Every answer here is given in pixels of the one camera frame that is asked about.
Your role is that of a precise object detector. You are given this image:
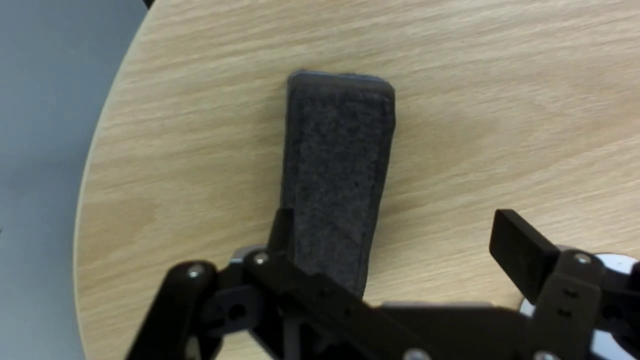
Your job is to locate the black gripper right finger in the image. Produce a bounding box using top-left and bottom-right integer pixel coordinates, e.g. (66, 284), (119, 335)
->
(489, 208), (640, 360)

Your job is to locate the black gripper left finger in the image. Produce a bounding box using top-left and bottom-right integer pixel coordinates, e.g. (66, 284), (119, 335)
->
(125, 206), (444, 360)

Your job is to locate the dark grey felt duster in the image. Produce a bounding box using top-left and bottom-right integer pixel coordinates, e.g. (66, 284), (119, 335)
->
(278, 68), (399, 300)

